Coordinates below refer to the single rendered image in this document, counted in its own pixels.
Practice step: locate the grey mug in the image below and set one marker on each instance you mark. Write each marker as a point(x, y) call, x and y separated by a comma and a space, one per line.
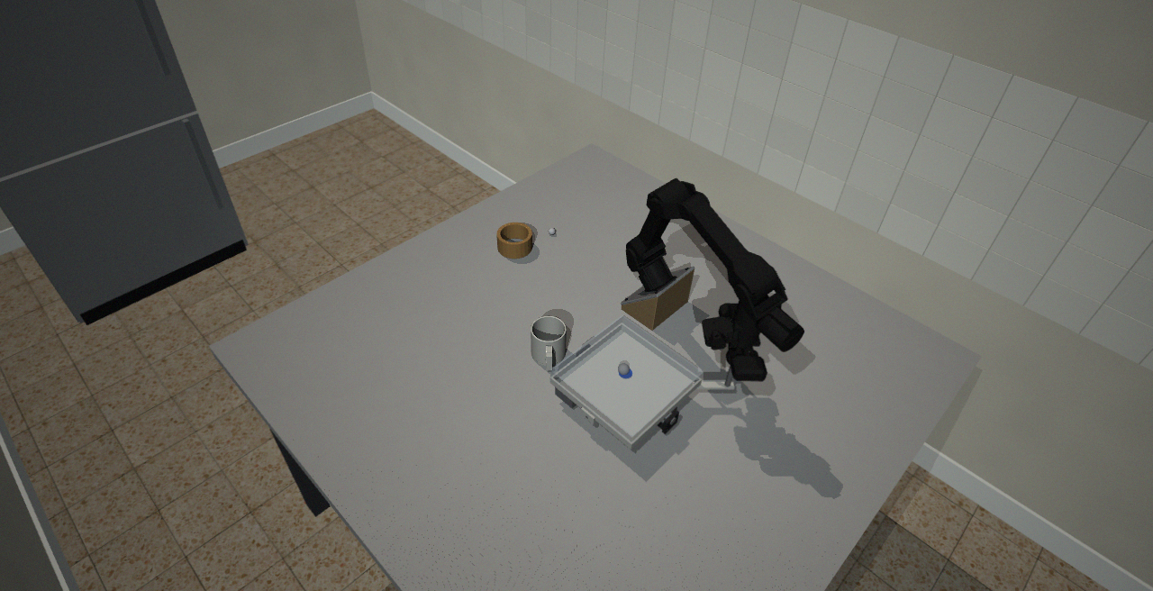
point(548, 340)

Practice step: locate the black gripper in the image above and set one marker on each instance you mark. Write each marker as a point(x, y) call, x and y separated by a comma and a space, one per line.
point(745, 366)

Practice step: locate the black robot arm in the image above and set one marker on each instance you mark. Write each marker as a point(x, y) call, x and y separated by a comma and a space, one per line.
point(749, 274)

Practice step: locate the brown tape roll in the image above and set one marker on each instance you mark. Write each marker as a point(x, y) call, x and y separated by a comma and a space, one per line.
point(514, 250)

